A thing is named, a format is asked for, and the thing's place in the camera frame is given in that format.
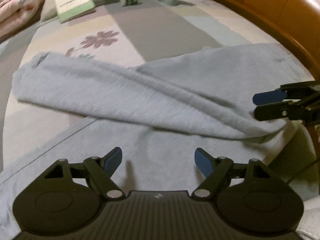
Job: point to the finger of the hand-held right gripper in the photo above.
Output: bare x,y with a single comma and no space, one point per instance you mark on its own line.
267,97
270,112

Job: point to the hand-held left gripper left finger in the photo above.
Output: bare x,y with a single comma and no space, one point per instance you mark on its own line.
113,161

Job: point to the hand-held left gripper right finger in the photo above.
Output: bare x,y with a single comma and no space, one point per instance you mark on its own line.
202,162

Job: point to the wooden bed headboard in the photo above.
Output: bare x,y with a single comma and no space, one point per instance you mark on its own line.
275,5

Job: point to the bed with patchwork sheet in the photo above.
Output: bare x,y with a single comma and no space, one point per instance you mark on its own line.
175,22

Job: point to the green and white book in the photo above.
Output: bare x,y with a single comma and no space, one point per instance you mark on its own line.
75,5

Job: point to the large patchwork pillow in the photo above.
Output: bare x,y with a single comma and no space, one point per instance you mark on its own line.
48,6

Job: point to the folded pink floral quilt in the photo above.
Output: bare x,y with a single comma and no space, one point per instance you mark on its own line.
17,5

